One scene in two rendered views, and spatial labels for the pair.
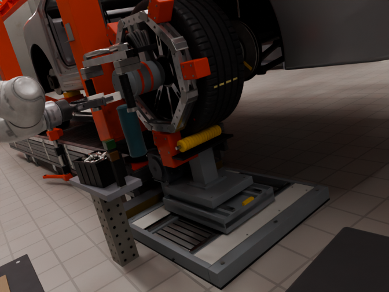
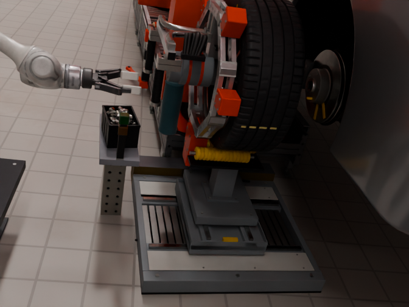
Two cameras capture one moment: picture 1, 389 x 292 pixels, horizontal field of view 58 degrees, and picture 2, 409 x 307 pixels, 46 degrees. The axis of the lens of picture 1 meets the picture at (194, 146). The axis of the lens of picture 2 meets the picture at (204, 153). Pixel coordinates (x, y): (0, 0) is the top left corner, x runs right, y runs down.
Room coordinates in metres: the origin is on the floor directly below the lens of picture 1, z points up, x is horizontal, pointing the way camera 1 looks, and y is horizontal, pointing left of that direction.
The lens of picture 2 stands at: (-0.13, -0.60, 1.54)
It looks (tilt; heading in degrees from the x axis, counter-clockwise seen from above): 29 degrees down; 20
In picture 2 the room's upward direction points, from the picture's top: 12 degrees clockwise
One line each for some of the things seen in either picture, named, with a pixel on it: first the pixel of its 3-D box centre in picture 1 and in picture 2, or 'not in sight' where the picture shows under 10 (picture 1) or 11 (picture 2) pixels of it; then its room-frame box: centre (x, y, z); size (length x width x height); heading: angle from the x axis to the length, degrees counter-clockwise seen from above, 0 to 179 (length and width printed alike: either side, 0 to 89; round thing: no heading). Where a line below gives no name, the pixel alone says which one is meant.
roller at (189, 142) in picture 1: (199, 137); (222, 155); (1.63, -0.03, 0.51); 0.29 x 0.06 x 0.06; 126
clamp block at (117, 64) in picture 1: (127, 64); (168, 62); (1.41, 0.18, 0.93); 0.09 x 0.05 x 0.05; 126
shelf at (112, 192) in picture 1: (103, 181); (118, 138); (1.55, 0.45, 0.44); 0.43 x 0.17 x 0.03; 36
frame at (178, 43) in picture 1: (151, 75); (209, 70); (1.67, 0.12, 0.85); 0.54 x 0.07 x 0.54; 36
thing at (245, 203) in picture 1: (216, 198); (218, 213); (1.73, -0.05, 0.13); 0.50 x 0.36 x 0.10; 36
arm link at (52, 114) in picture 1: (50, 114); (73, 77); (1.21, 0.46, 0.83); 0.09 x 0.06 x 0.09; 36
